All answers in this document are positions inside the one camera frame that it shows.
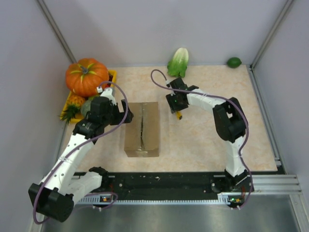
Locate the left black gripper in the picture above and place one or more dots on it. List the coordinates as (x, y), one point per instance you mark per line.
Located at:
(120, 115)

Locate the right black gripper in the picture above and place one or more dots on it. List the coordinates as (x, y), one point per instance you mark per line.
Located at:
(170, 98)

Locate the yellow utility knife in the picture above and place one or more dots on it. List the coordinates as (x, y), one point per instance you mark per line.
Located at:
(179, 115)

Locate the brown cardboard express box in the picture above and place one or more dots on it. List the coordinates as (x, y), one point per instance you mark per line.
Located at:
(142, 134)

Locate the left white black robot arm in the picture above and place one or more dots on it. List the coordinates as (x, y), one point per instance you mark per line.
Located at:
(56, 195)

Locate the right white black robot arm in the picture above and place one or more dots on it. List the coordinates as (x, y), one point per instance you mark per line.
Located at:
(229, 124)

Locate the grey green melon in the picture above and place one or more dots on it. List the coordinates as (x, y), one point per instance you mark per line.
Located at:
(87, 105)

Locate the green white cabbage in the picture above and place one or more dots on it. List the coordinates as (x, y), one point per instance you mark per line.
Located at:
(177, 66)

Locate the orange pineapple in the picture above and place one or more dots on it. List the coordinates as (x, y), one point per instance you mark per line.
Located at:
(72, 108)

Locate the orange pumpkin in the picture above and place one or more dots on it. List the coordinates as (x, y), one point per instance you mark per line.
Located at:
(83, 77)

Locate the green lime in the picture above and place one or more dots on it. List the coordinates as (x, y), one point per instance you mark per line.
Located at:
(234, 62)

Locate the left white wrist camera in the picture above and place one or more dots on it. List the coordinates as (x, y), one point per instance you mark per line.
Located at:
(107, 92)

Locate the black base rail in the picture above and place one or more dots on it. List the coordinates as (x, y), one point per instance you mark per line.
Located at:
(170, 185)

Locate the white cable duct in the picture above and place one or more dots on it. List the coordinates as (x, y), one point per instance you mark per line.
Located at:
(102, 200)

